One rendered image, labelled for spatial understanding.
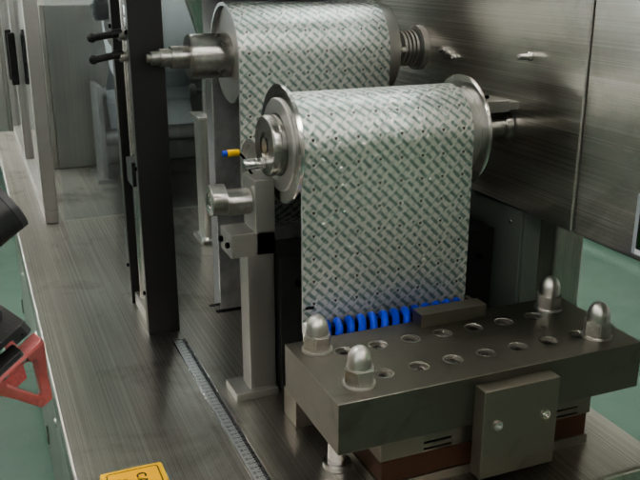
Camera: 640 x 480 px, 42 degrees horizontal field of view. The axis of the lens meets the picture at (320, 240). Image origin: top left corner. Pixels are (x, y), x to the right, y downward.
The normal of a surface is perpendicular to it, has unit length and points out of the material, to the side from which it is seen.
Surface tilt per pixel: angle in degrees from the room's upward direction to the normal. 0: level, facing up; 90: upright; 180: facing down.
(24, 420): 0
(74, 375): 0
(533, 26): 90
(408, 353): 0
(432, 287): 90
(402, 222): 90
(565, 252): 90
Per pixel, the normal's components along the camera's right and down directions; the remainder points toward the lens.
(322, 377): 0.00, -0.95
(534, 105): -0.92, 0.11
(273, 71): 0.38, 0.32
